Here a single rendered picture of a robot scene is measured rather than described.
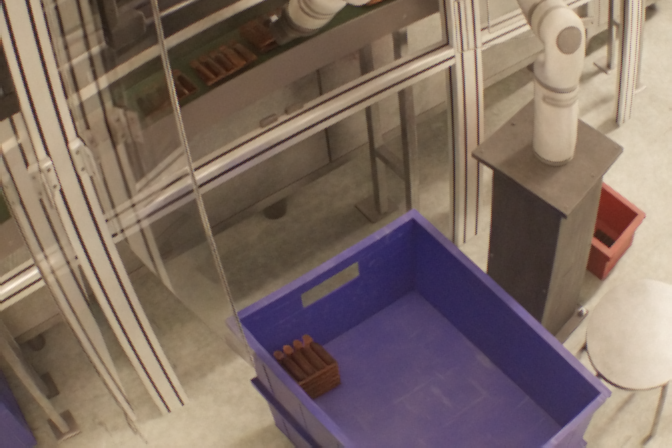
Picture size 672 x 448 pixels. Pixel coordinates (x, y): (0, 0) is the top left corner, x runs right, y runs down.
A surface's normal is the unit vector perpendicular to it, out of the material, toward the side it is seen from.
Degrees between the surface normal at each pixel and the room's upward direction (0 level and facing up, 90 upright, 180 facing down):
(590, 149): 0
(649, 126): 0
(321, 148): 90
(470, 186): 90
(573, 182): 0
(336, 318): 90
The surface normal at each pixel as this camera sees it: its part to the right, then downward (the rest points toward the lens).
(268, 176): 0.55, 0.54
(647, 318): -0.11, -0.71
